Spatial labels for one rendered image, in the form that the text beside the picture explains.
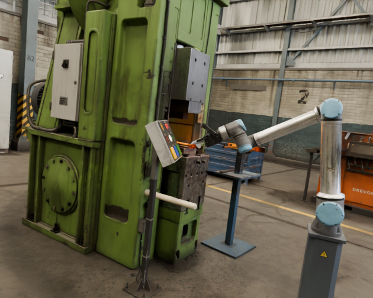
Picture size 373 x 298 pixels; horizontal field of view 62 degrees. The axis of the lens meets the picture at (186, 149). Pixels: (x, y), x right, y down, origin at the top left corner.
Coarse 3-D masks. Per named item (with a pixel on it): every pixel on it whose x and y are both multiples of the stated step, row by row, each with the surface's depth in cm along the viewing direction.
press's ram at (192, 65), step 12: (180, 48) 241; (192, 48) 237; (180, 60) 242; (192, 60) 240; (204, 60) 254; (180, 72) 242; (192, 72) 242; (204, 72) 257; (180, 84) 243; (192, 84) 246; (204, 84) 260; (180, 96) 243; (192, 96) 248; (204, 96) 264
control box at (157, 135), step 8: (152, 128) 187; (160, 128) 189; (168, 128) 210; (152, 136) 188; (160, 136) 187; (168, 136) 201; (160, 144) 188; (168, 144) 192; (176, 144) 218; (160, 152) 188; (168, 152) 188; (160, 160) 189; (168, 160) 188; (176, 160) 196
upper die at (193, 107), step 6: (174, 102) 252; (180, 102) 249; (186, 102) 246; (192, 102) 249; (198, 102) 257; (174, 108) 253; (180, 108) 250; (186, 108) 246; (192, 108) 251; (198, 108) 259
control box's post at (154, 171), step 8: (152, 160) 207; (152, 168) 207; (152, 176) 207; (152, 184) 208; (152, 192) 208; (152, 200) 208; (152, 208) 210; (152, 216) 211; (152, 224) 212; (144, 240) 213; (144, 248) 213; (144, 264) 214; (144, 272) 214; (144, 280) 215
